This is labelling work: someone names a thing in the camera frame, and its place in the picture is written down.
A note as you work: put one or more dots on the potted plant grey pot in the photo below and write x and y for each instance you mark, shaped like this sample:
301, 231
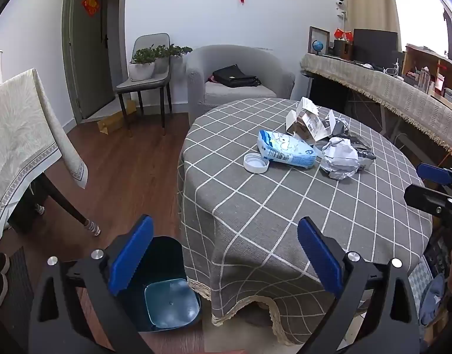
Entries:
174, 49

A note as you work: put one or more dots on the beige fringed desk cloth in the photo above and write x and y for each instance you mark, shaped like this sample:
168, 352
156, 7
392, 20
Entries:
395, 88

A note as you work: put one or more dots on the picture frame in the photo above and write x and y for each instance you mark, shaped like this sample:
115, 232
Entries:
323, 35

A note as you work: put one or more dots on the dark table leg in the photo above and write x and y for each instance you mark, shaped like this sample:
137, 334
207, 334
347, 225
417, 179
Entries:
63, 199

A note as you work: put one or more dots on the grey green door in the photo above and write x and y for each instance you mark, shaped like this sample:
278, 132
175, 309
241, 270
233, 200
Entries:
89, 62

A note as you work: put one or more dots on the dark blue trash bin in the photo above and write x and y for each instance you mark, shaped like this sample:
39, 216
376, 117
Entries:
163, 250

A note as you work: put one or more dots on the white security camera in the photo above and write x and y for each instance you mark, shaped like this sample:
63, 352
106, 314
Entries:
342, 3

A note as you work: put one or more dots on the black monitor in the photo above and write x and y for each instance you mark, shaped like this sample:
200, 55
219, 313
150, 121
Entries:
375, 44

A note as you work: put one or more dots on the small blue globe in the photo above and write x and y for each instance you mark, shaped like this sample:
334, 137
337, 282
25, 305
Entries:
317, 45

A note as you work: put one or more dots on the wooden desk organizer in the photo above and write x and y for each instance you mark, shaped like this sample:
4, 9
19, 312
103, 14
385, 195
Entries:
417, 59

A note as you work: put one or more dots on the potted plant white pot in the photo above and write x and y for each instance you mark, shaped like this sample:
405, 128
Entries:
141, 72

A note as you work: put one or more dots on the beige patterned tablecloth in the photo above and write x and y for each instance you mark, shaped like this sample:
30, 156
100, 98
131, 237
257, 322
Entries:
19, 125

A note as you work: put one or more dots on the dark floor mat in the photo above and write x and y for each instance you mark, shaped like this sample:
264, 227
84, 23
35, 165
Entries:
19, 284

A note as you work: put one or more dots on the small red flags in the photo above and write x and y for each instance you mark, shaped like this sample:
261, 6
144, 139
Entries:
343, 34

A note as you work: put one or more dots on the dark foil wrapper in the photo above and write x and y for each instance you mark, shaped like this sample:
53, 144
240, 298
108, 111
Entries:
362, 153

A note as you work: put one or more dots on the dark brown box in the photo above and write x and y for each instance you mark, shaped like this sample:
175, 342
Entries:
343, 49

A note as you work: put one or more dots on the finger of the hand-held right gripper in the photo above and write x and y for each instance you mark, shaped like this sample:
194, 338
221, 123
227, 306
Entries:
434, 173
425, 197

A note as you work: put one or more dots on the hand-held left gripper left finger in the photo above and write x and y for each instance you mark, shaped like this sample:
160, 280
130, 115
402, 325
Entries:
132, 254

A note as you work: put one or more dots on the grey chair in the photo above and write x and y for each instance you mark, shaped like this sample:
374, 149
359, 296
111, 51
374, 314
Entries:
152, 44

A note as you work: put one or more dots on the grey armchair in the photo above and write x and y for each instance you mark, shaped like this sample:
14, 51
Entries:
211, 59

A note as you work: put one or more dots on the white round lid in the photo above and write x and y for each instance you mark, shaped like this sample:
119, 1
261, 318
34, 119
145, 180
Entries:
255, 163

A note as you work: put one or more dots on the red door decoration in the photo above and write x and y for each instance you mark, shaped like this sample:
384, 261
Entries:
91, 4

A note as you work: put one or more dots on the white paper ball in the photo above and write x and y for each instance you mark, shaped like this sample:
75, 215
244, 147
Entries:
338, 158

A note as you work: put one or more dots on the blue white plastic packet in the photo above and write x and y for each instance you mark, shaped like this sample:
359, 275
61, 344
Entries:
284, 151

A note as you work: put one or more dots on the beige rug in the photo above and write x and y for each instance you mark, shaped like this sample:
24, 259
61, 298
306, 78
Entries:
240, 339

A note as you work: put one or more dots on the flat cardboard box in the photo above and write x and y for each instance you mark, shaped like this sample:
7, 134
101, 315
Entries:
113, 120

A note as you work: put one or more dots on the white paper scrap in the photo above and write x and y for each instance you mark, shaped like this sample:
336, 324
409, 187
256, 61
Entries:
331, 121

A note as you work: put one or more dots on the torn cardboard carton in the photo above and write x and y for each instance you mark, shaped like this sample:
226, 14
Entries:
303, 121

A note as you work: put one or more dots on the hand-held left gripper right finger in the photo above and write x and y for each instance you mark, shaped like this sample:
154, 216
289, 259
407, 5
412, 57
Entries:
320, 258

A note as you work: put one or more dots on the beige curtain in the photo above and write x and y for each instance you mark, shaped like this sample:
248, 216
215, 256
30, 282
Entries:
366, 0

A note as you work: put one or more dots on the black bag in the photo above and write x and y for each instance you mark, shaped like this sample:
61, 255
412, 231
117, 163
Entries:
233, 77

